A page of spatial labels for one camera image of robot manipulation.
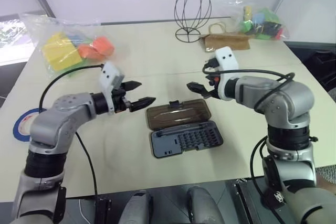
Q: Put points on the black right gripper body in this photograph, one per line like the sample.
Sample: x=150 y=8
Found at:
x=214 y=87

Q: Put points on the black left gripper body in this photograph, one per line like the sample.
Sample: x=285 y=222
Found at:
x=119 y=100

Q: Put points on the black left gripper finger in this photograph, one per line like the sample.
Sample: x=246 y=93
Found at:
x=132 y=85
x=143 y=103

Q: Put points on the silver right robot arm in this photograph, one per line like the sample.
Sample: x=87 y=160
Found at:
x=286 y=103

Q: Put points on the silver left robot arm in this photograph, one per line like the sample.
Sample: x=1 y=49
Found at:
x=52 y=124

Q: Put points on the thin grey rod-shaped item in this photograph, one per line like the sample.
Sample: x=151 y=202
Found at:
x=178 y=118

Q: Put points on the dark screwdriver bit case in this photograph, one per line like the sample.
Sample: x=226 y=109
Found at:
x=183 y=129

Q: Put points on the brown paper bag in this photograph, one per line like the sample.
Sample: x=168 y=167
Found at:
x=227 y=41

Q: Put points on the orange foam block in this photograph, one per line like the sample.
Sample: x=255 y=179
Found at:
x=97 y=48

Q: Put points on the clear bag with yellow blocks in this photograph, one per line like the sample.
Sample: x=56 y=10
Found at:
x=68 y=48

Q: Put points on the yellow foam block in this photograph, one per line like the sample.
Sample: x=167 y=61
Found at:
x=61 y=52

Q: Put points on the clear bag with green toys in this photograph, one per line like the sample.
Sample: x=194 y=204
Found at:
x=261 y=22

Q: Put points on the grey rounded robot leg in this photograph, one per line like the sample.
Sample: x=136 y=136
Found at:
x=137 y=207
x=203 y=204

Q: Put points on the blue tape roll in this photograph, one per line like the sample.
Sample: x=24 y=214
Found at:
x=18 y=127

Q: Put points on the black plastic crate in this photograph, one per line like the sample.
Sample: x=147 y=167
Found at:
x=315 y=61

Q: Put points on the black metal equipment box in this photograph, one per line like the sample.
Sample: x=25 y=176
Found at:
x=246 y=203

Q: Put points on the window with bright view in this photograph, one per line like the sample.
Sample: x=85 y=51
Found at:
x=13 y=37

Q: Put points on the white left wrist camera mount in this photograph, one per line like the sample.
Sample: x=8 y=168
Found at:
x=108 y=73

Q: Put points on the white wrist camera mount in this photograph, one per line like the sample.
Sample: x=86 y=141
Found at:
x=227 y=57
x=108 y=73

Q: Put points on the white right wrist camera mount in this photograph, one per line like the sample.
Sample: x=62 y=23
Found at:
x=227 y=57

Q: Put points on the black metal bracket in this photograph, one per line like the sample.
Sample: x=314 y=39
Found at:
x=101 y=211

